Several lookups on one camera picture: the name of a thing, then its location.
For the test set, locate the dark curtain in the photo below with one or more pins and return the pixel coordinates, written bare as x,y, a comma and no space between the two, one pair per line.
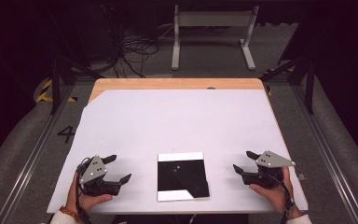
348,77
6,77

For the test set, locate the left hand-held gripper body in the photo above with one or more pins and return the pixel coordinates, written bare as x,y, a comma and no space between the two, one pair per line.
93,172

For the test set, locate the black and white photo frame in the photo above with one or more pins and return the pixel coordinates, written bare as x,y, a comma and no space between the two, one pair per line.
180,177

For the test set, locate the white metal stand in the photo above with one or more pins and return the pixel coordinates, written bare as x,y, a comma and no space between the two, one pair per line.
213,18

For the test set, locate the person's right hand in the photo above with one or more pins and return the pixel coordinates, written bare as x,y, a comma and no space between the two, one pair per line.
276,196

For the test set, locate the aluminium floor rail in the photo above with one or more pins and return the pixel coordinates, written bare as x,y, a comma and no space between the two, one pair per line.
34,155
329,155

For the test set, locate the person's left hand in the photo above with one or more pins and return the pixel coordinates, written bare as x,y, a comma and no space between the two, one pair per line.
85,202

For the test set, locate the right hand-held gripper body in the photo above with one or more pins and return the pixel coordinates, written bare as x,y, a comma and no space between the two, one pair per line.
272,161

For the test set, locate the wristwatch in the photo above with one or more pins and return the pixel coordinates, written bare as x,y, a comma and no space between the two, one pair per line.
290,207

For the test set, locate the black metal frame stand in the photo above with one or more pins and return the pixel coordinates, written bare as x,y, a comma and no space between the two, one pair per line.
55,87
309,90

